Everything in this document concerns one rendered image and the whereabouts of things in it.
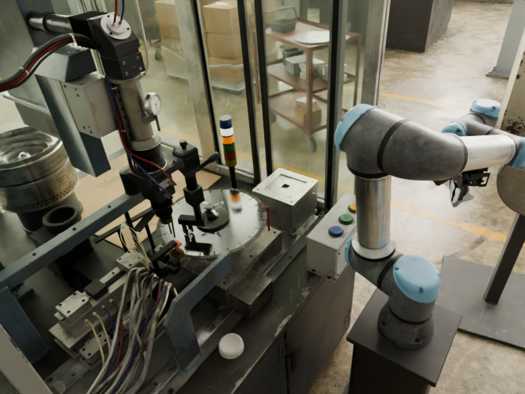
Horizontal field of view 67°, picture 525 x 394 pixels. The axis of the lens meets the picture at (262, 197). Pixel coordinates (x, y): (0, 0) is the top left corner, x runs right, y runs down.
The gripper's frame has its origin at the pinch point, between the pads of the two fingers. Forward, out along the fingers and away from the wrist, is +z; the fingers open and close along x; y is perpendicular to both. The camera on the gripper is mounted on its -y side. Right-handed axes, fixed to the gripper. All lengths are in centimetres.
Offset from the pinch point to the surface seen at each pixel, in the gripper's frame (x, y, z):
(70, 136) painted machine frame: -10, -109, -41
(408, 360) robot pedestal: -44, -28, 16
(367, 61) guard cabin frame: 14, -29, -45
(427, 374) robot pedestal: -48, -24, 16
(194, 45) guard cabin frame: 58, -83, -42
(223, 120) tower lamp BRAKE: 26, -74, -25
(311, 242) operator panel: -9.4, -48.5, 3.0
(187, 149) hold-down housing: -10, -81, -34
